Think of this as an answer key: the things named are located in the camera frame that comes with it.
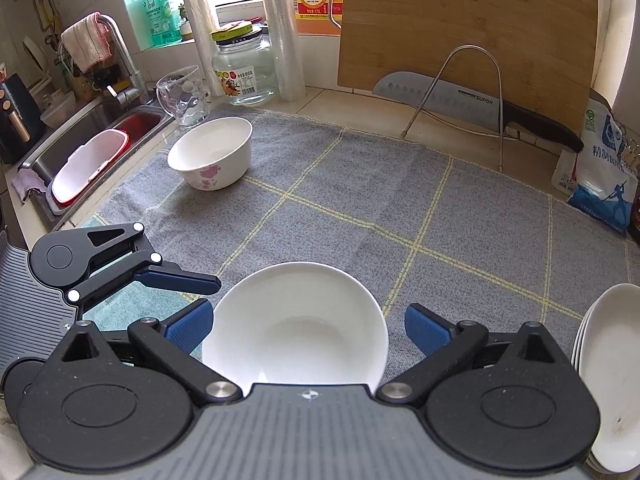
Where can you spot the black air fryer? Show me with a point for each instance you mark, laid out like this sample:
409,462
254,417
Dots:
17,120

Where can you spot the green dish soap bottle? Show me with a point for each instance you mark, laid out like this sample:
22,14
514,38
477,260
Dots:
162,15

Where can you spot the red plastic basin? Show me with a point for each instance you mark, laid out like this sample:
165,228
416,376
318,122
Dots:
140,127

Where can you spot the grey checked cloth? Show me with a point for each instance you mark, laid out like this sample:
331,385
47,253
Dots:
350,200

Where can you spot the small clear container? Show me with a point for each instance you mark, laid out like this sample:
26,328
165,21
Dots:
631,152

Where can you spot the white plate with fruit print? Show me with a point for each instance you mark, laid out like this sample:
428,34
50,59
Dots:
577,345
573,355

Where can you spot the thin clear plastic roll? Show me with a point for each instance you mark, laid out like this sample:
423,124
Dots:
200,25

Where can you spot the clear glass mug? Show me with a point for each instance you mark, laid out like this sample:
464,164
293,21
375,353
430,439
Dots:
182,97

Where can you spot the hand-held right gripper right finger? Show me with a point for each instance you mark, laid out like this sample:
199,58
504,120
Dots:
425,327

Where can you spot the white plate with brown stain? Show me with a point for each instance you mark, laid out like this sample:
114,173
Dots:
615,385

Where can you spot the plain white bowl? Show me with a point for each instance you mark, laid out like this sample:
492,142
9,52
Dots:
295,320

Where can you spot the bamboo cutting board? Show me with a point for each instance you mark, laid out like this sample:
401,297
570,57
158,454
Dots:
450,20

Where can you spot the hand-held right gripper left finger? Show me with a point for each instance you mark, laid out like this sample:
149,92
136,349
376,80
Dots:
192,327

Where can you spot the thick clear plastic roll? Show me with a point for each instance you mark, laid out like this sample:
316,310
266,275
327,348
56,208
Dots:
282,50

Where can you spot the stainless steel sink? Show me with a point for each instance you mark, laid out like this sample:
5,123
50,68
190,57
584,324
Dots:
85,125

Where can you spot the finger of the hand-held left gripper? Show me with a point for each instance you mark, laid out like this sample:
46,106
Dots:
175,280

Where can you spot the pink white dish towel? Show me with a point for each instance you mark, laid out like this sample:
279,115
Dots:
87,40

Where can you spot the white pink plastic basin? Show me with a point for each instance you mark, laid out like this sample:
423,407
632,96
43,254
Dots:
85,170

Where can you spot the blue white salt bag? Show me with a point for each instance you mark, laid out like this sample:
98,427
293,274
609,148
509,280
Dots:
600,175

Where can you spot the wide white pink-flower bowl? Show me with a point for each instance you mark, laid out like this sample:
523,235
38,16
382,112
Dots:
210,145

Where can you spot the glass jar with green lid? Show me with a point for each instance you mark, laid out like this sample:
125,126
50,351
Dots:
245,75

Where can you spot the white plastic tub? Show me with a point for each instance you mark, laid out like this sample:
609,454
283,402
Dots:
57,109

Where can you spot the grey rag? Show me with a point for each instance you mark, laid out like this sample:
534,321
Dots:
27,182

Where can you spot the small potted plant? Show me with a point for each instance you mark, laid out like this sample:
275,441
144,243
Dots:
185,20

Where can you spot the metal kitchen faucet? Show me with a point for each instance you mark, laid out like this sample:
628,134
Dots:
122,55

